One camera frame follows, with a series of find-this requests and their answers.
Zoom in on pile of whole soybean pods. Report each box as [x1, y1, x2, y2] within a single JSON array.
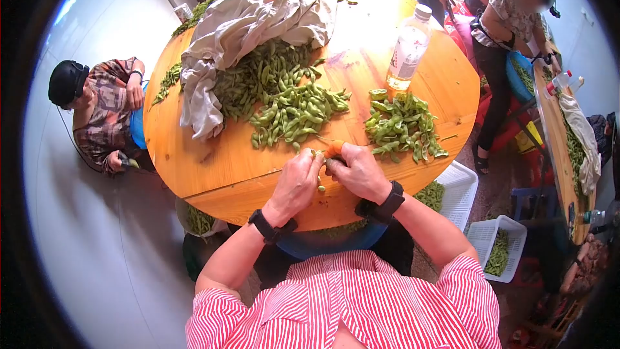
[[150, 61, 184, 107], [213, 39, 353, 154], [171, 0, 228, 38]]

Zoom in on white plastic basket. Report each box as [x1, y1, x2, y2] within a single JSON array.
[[432, 160, 480, 232], [467, 215, 528, 284]]

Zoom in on red plastic stool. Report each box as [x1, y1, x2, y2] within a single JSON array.
[[477, 96, 533, 157]]

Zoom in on white cloth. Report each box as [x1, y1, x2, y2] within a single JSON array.
[[180, 0, 338, 142]]

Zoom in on black wrist band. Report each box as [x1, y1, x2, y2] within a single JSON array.
[[355, 180, 406, 226], [248, 208, 299, 246]]

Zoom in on pile of shelled green beans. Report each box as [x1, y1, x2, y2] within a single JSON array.
[[310, 219, 370, 239]]

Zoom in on blue plastic stool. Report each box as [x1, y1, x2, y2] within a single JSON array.
[[511, 185, 554, 222]]

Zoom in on wooden table with cloth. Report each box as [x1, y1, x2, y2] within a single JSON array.
[[532, 44, 604, 246]]

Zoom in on white bag of pods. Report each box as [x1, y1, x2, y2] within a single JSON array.
[[175, 198, 229, 239]]

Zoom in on person's left hand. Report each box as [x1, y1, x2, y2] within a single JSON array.
[[262, 148, 326, 228]]

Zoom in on orange and black hand tool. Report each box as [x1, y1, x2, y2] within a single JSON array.
[[324, 140, 346, 161]]

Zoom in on person's right fingers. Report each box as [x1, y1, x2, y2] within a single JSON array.
[[325, 143, 369, 179]]

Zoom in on person's right hand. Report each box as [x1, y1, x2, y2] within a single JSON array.
[[325, 143, 393, 205]]

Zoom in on pile of empty pod shells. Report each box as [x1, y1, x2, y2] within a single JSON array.
[[364, 88, 450, 164]]

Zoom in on clear plastic bottle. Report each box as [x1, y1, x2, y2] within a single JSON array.
[[386, 4, 433, 94]]

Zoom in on person's left fingers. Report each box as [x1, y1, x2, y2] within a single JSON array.
[[296, 148, 326, 182]]

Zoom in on person's legs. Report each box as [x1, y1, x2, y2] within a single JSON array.
[[252, 220, 417, 292]]

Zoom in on person's body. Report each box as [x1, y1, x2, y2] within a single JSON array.
[[185, 249, 502, 349]]

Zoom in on blue plastic basin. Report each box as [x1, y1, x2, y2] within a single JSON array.
[[506, 51, 537, 103], [276, 220, 389, 260], [129, 81, 149, 150]]

